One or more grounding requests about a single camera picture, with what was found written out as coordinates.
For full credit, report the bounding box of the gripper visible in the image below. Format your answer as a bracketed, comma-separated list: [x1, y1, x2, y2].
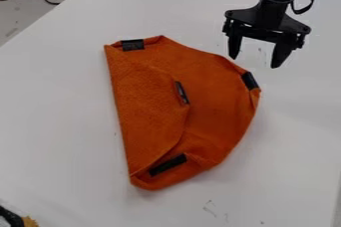
[220, 0, 312, 70]

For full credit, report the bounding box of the orange cloth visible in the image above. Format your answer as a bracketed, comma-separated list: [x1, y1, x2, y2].
[102, 35, 263, 192]

